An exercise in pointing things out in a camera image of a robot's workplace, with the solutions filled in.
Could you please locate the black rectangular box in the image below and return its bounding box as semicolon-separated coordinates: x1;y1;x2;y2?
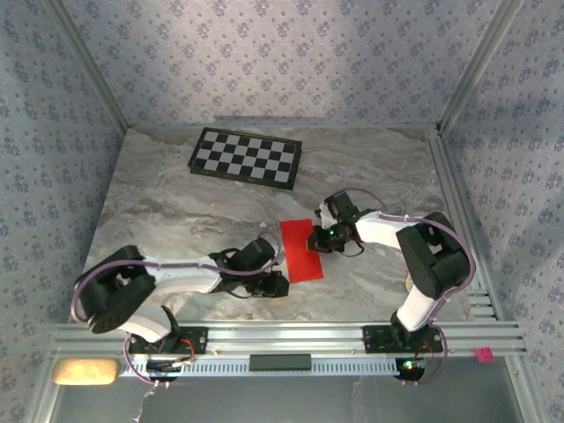
249;353;313;373

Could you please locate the thin aluminium bar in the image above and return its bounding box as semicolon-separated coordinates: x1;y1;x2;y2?
125;115;442;133

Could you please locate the white slotted cable duct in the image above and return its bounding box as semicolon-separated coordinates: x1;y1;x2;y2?
118;355;404;379

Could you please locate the yellow sponge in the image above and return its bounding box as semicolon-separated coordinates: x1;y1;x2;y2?
51;357;122;387

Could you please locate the red paper sheet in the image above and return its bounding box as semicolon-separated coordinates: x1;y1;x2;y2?
279;217;326;284

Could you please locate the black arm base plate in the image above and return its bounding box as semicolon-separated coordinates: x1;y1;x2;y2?
127;326;209;356
361;324;444;354

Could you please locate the black white checkerboard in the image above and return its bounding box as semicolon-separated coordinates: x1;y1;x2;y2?
187;126;304;191

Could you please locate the wide aluminium extrusion rail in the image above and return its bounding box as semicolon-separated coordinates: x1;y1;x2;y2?
46;321;529;358

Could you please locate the aluminium frame post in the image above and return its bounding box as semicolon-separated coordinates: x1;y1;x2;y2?
43;0;131;131
438;0;526;131

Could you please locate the black electronics box with wires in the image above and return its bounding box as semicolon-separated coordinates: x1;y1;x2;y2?
145;337;197;382

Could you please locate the circuit board with green light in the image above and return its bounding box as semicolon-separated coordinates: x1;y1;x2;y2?
395;339;433;381

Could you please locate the aluminium frame leg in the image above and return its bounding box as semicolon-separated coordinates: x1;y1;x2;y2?
24;356;61;423
505;356;546;423

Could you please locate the purple cable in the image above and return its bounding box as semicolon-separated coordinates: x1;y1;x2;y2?
341;188;478;388
70;231;286;390

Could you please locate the aluminium table edge rail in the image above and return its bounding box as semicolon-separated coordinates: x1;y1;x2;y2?
425;131;503;321

